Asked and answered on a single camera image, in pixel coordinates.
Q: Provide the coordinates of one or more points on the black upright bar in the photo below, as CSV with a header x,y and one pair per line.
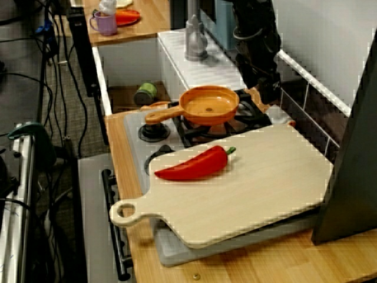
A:
x,y
82,47

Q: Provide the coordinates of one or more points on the purple plastic cup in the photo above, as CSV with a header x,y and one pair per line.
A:
x,y
107,25

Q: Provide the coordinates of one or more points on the black burner grate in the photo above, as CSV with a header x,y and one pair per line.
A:
x,y
191,135

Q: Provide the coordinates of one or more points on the black stove knob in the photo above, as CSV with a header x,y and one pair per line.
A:
x,y
163,149
153,134

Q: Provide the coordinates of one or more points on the small orange toy piece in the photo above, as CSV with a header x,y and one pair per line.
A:
x,y
291,123

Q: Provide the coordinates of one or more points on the red plastic plate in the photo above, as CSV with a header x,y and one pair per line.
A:
x,y
128,17

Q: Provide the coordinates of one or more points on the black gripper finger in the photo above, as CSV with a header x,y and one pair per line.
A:
x,y
269,90

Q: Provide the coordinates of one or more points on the white soft toy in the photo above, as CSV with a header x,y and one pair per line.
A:
x,y
107,6

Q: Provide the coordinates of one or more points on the green toy can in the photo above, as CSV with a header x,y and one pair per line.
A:
x,y
145,92

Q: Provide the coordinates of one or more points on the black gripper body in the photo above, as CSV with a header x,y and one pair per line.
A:
x,y
256,66

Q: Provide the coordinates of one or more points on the wooden toy kitchen countertop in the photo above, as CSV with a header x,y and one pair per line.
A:
x,y
265,265

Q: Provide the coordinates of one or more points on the white cloth piece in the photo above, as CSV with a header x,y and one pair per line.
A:
x,y
277,116

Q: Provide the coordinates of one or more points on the aluminium frame profile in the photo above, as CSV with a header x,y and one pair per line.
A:
x,y
22,191

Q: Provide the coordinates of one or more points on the orange toy frying pan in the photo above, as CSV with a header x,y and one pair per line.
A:
x,y
206,118

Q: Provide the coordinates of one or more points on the beige flat toy food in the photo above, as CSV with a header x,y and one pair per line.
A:
x,y
125,2

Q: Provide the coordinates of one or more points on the white toy oven door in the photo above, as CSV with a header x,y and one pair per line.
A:
x,y
94,221

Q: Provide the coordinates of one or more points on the light wooden cutting board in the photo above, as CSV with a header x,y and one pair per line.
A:
x,y
235,200

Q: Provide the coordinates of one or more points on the brass countertop screw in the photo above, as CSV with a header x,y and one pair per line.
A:
x,y
196,276

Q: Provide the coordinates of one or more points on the grey toy stove plate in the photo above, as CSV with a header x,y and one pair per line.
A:
x,y
132,138

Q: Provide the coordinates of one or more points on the red toy chili pepper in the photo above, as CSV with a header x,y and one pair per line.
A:
x,y
194,166

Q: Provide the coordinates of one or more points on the dark tiled backsplash panel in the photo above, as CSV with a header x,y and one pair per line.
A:
x,y
306,106

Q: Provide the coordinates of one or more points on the dark upright panel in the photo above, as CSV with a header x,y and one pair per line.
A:
x,y
353,177

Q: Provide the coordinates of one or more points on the white toy sink unit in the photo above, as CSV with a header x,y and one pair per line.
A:
x,y
129,65

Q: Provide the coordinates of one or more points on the grey toy faucet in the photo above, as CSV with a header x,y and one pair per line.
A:
x,y
194,41

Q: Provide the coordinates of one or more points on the teal blue box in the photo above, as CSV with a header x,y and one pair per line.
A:
x,y
222,26

